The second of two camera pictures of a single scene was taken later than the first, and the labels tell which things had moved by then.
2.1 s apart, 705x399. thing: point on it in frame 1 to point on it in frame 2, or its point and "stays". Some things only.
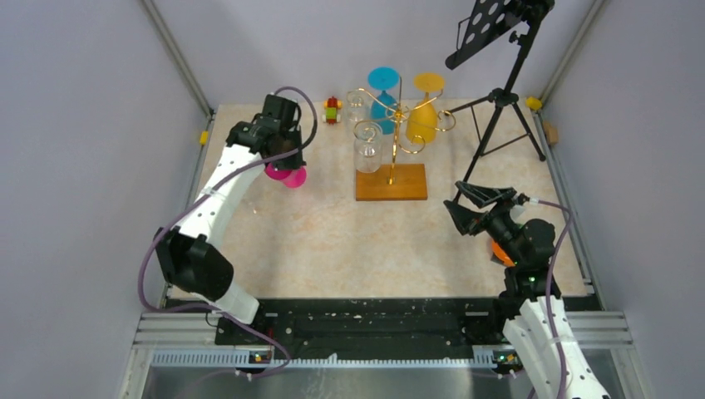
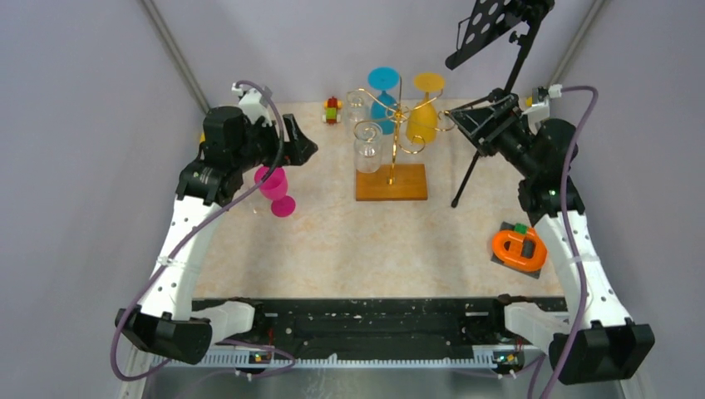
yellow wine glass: (421, 120) stays
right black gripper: (473, 222) to (505, 114)
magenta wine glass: (293, 178) to (275, 188)
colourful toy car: (332, 105) stays
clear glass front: (367, 146) stays
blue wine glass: (384, 105) stays
